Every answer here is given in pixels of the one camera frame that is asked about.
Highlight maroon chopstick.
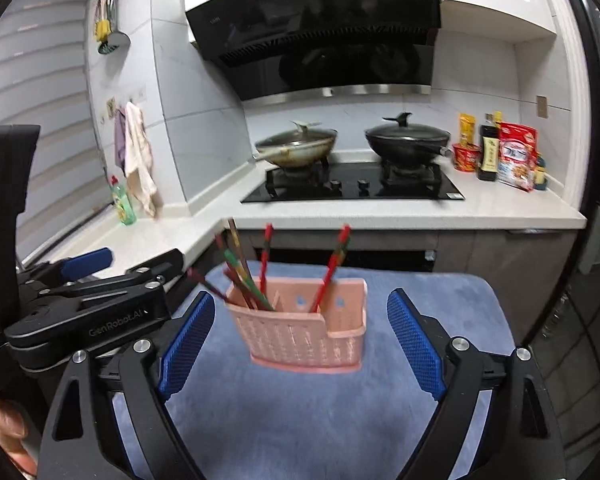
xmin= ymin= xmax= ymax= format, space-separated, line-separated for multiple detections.
xmin=186 ymin=268 xmax=230 ymax=304

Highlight purple-red chopstick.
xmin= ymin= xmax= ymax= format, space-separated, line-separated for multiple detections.
xmin=223 ymin=266 xmax=258 ymax=310

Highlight green chopstick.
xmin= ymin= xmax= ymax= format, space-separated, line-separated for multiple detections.
xmin=215 ymin=234 xmax=274 ymax=312

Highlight brown chopstick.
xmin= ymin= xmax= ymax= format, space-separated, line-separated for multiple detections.
xmin=227 ymin=218 xmax=257 ymax=290

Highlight bright red chopstick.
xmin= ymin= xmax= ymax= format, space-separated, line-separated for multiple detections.
xmin=310 ymin=224 xmax=351 ymax=313

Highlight person's left hand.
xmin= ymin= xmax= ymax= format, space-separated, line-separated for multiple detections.
xmin=0 ymin=399 xmax=38 ymax=479

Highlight green dish soap bottle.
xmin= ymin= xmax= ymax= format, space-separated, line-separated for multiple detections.
xmin=110 ymin=176 xmax=136 ymax=226

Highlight blue fuzzy table mat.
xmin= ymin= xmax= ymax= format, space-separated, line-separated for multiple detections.
xmin=111 ymin=260 xmax=516 ymax=480

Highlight pink perforated utensil basket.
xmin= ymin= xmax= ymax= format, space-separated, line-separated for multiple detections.
xmin=226 ymin=278 xmax=367 ymax=374

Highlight white hanging towel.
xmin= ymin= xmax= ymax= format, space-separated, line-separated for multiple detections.
xmin=124 ymin=101 xmax=158 ymax=218

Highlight purple hanging cloth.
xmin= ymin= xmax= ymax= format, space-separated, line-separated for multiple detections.
xmin=114 ymin=107 xmax=126 ymax=171

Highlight white window blinds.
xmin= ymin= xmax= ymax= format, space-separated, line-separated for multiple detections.
xmin=0 ymin=0 xmax=110 ymax=263

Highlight black gas stove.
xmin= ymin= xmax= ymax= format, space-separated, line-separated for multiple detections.
xmin=242 ymin=159 xmax=464 ymax=204

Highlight red instant noodle cup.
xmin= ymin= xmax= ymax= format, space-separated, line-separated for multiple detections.
xmin=453 ymin=143 xmax=480 ymax=172

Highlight blue yellow small container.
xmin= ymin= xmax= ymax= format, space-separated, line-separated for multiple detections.
xmin=533 ymin=153 xmax=547 ymax=191

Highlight black wok with lid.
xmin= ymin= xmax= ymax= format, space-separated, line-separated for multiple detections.
xmin=365 ymin=112 xmax=451 ymax=170

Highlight yellow snack packet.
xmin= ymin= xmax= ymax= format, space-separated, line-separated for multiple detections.
xmin=460 ymin=113 xmax=476 ymax=148

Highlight dark soy sauce bottle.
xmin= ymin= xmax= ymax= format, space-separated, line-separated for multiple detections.
xmin=477 ymin=114 xmax=500 ymax=182

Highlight red cereal bag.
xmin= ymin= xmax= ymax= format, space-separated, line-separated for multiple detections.
xmin=498 ymin=122 xmax=538 ymax=192

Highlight hanging utensil rack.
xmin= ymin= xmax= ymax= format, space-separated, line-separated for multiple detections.
xmin=93 ymin=0 xmax=131 ymax=55

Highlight steel wok with glass lid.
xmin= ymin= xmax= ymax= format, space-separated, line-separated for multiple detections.
xmin=249 ymin=122 xmax=338 ymax=168

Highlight black range hood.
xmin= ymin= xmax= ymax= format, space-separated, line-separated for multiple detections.
xmin=186 ymin=0 xmax=441 ymax=102

